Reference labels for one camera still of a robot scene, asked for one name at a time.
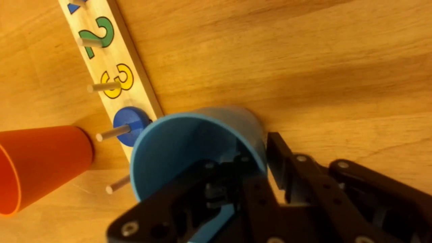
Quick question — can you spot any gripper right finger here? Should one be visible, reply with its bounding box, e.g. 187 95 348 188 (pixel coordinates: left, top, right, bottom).
266 132 432 243

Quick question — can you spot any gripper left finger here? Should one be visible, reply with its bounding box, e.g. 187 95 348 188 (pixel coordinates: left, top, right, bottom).
107 155 287 243

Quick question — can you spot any blue plastic cup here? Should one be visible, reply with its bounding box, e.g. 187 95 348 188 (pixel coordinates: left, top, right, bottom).
130 106 269 243

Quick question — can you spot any orange plastic cup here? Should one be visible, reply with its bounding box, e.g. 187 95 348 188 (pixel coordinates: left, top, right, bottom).
0 125 95 217

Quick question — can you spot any blue wooden disc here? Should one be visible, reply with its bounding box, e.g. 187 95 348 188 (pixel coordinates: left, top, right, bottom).
113 106 152 147

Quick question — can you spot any wooden number peg board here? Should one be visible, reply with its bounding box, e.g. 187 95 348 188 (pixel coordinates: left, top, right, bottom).
57 0 165 195

